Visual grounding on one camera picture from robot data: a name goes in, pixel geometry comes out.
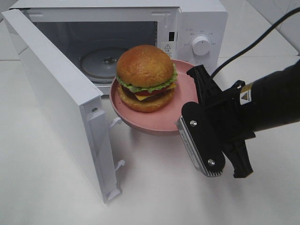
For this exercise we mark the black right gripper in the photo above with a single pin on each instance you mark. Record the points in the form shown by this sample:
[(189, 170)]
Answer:
[(222, 109)]

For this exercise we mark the pink round plate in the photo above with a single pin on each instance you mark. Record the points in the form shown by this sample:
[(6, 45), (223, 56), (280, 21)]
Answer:
[(163, 121)]

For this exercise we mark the toy burger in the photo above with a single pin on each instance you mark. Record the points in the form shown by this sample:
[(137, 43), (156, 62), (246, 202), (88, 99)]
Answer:
[(146, 78)]

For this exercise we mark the white microwave door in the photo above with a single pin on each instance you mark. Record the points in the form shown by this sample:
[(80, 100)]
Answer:
[(69, 100)]

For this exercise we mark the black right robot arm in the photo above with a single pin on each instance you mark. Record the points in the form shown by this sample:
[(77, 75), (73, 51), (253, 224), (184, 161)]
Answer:
[(269, 102)]

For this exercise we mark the upper white microwave knob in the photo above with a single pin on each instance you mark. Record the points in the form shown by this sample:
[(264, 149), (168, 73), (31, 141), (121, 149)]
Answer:
[(201, 45)]

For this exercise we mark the glass microwave turntable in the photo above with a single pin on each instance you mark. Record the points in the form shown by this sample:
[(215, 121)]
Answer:
[(100, 65)]

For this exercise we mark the white microwave oven body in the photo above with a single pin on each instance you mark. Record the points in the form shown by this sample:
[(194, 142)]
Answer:
[(77, 27)]

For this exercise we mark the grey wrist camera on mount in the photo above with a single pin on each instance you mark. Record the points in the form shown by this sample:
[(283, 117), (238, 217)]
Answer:
[(200, 140)]

